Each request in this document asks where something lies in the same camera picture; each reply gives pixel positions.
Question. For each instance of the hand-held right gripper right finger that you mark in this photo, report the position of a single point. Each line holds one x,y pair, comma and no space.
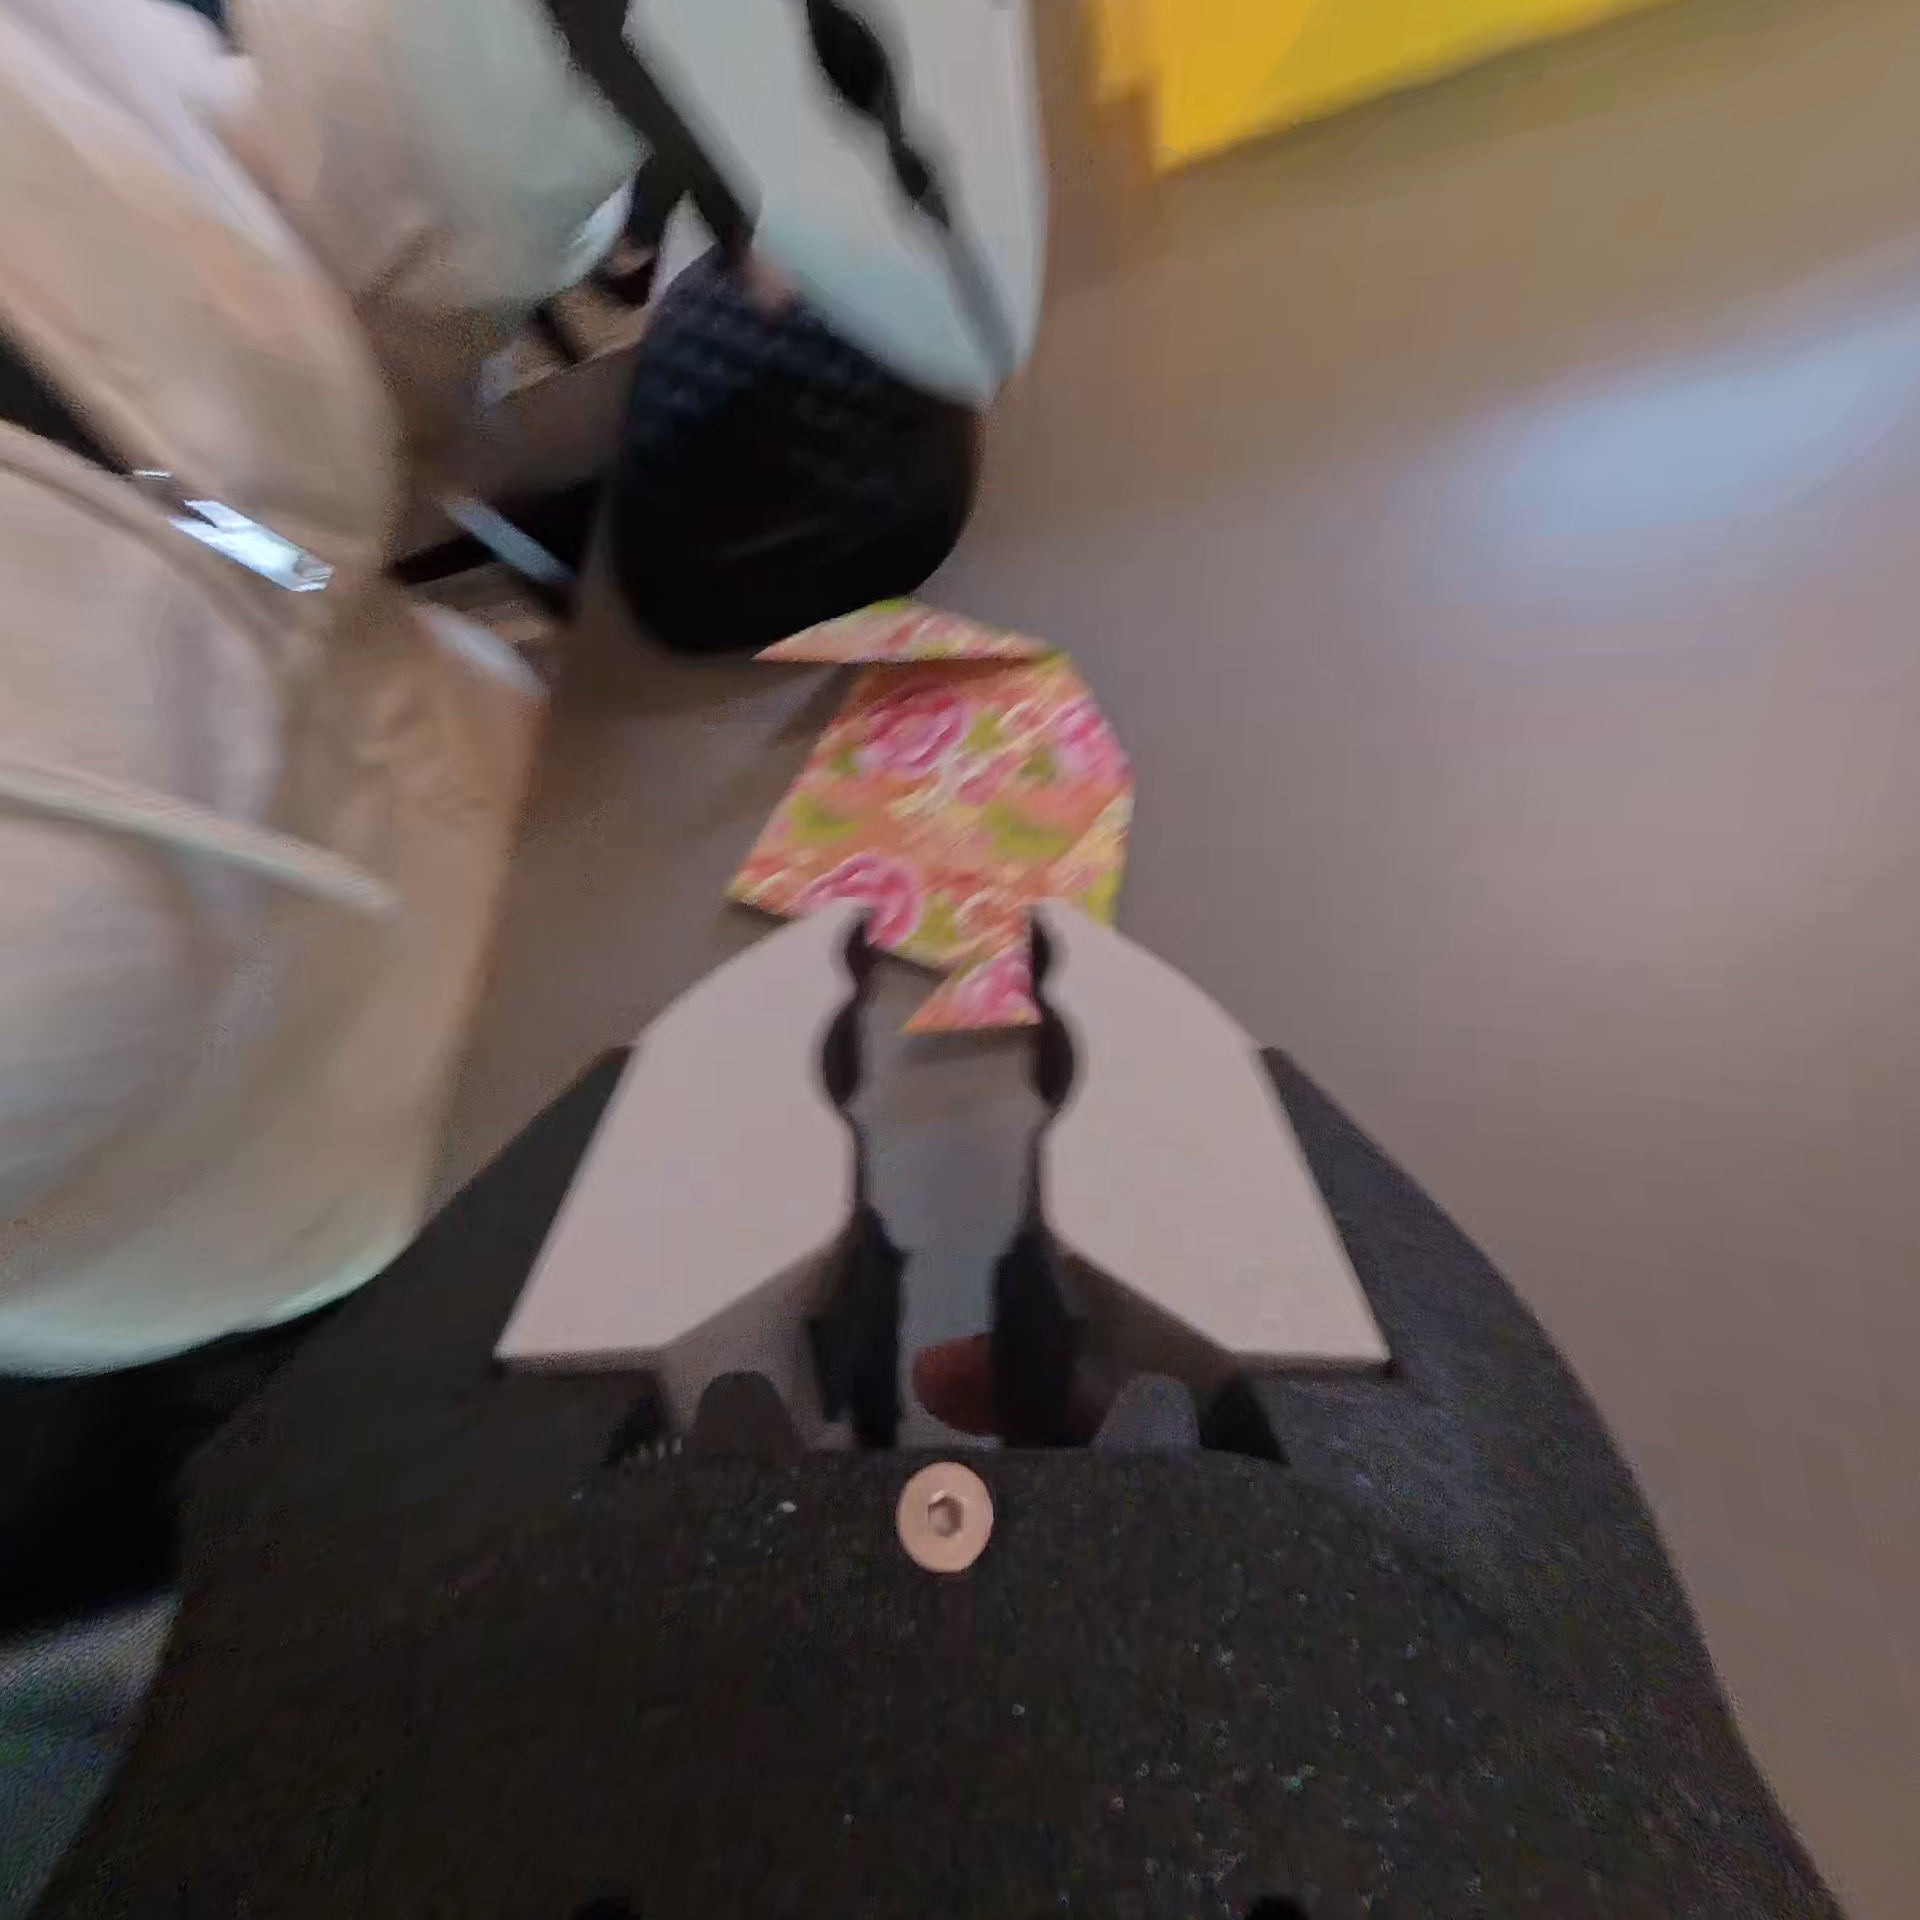
1216,1201

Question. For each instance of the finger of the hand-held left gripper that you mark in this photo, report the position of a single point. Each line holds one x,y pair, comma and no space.
1000,151
794,166

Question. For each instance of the floral origami paper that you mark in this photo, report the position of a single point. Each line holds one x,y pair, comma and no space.
960,783

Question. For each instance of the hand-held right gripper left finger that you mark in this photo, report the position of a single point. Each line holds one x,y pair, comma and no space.
677,1201

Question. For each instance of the person's light jacket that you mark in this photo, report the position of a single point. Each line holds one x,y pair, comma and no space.
181,901

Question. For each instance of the yellow box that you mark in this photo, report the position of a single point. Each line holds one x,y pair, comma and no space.
1291,62

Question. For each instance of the black textured armrest pad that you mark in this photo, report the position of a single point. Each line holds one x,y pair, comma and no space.
783,483

